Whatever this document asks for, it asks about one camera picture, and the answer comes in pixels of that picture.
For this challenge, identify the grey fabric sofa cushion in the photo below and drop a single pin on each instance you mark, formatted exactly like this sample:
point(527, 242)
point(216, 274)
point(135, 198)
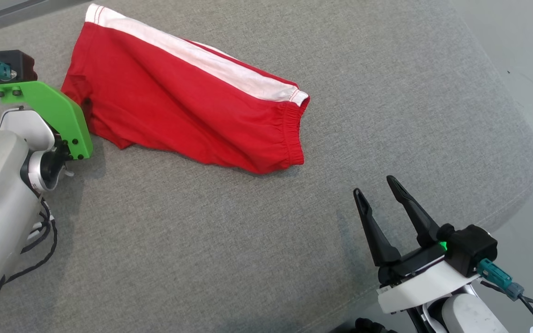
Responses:
point(248, 240)

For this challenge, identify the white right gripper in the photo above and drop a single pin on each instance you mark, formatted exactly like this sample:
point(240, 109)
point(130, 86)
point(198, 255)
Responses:
point(424, 286)

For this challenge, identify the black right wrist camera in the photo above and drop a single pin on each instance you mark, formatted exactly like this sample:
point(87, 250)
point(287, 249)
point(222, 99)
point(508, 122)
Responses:
point(470, 249)

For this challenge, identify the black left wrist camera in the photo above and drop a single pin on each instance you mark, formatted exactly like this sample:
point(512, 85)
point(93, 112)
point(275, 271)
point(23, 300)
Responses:
point(14, 64)

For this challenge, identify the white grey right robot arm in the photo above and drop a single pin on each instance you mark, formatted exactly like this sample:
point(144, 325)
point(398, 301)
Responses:
point(465, 314)

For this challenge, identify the red shorts white stripe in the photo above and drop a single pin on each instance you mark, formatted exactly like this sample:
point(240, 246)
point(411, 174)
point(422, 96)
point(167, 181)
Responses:
point(178, 111)

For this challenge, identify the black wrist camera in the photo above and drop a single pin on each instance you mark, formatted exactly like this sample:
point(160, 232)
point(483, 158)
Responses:
point(14, 64)
point(470, 249)

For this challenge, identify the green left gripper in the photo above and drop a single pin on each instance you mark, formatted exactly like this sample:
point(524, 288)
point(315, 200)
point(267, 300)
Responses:
point(58, 111)

